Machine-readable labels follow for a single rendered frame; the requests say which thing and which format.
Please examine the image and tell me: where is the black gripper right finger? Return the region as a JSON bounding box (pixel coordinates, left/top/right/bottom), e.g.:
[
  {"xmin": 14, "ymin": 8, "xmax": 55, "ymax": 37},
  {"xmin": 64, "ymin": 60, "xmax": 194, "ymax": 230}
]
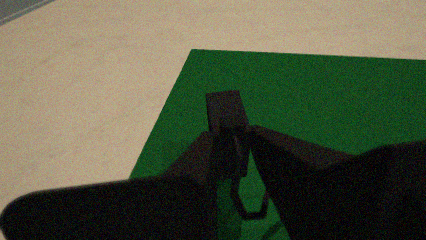
[{"xmin": 250, "ymin": 125, "xmax": 426, "ymax": 240}]

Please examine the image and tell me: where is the green circuit board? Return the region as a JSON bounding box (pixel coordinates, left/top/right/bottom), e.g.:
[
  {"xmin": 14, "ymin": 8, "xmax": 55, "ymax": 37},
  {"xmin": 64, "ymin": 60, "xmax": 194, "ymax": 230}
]
[{"xmin": 128, "ymin": 49, "xmax": 426, "ymax": 240}]

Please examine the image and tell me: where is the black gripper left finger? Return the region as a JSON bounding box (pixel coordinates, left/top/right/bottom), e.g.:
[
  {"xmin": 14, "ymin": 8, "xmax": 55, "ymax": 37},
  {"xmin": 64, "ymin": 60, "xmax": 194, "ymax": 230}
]
[{"xmin": 0, "ymin": 131, "xmax": 217, "ymax": 240}]

